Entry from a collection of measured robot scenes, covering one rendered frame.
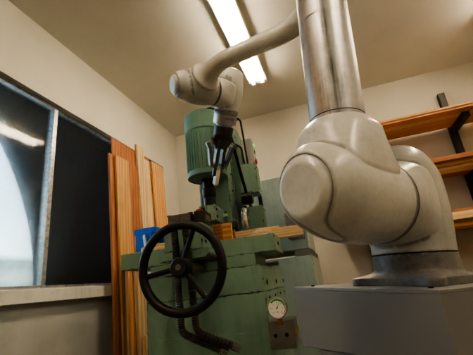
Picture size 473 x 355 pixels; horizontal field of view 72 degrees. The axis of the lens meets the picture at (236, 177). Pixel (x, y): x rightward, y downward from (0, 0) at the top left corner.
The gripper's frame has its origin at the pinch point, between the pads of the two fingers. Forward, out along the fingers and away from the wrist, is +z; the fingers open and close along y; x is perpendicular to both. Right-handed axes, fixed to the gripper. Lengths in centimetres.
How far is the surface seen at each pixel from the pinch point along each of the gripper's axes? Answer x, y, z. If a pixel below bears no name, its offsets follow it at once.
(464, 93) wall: 104, 305, -74
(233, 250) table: -22.8, 0.9, 20.8
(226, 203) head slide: 10.6, 11.2, 15.2
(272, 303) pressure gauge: -44, 6, 29
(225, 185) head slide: 15.1, 11.6, 8.2
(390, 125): 102, 210, -31
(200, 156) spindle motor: 12.6, -3.1, -4.9
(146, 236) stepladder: 77, -10, 62
